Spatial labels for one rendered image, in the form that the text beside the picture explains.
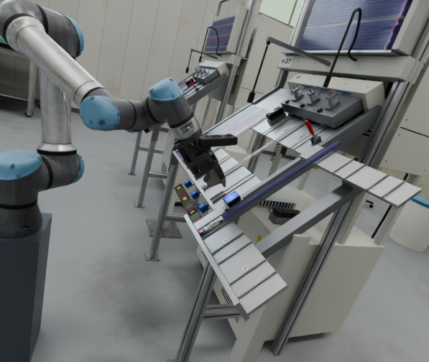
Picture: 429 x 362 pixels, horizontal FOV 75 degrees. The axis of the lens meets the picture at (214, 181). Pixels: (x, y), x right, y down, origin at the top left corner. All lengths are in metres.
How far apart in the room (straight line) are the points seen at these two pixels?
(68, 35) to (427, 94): 1.27
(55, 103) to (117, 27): 4.64
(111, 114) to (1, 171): 0.40
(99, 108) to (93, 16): 4.99
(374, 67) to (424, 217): 2.88
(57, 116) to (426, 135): 1.40
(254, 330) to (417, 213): 3.20
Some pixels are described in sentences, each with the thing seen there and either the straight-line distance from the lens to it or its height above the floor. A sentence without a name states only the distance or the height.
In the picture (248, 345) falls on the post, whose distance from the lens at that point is 1.01.
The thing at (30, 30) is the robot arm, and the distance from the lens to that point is 0.88.
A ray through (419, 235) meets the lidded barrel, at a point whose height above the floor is 0.20.
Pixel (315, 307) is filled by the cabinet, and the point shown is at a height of 0.25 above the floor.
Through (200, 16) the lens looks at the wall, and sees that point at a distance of 5.80.
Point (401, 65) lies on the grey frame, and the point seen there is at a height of 1.35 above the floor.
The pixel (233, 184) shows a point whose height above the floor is 0.80.
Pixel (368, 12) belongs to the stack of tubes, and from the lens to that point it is 1.34.
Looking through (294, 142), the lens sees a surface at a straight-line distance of 1.15.
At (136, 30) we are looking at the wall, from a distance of 5.60.
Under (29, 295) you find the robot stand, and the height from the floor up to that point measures 0.35.
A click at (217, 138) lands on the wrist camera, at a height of 0.98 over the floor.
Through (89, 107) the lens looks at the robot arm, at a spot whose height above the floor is 1.00.
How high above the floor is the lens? 1.12
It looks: 18 degrees down
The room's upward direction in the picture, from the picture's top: 17 degrees clockwise
